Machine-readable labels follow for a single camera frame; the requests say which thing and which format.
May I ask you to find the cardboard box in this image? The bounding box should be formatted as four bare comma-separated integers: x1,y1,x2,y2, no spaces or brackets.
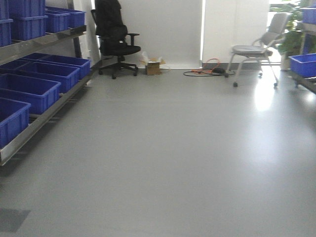
140,51,166,76

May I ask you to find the black office chair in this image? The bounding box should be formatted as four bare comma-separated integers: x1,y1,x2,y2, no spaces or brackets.
91,0,141,79

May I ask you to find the blue bin on rack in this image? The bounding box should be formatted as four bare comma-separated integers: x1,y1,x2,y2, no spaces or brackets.
0,74,61,115

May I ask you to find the grey folding chair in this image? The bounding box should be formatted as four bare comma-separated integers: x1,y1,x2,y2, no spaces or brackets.
225,12,291,87

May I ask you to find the green potted plant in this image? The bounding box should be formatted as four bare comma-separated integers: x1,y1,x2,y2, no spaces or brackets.
270,0,314,58

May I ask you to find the blue bin at right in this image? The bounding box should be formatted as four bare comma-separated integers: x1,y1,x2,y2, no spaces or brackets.
289,53,316,78

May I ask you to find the steel flow rack left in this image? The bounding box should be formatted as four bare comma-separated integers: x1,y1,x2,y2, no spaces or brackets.
0,0,92,166

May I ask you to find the orange cable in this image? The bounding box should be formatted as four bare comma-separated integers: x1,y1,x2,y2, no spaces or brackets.
183,58,235,77

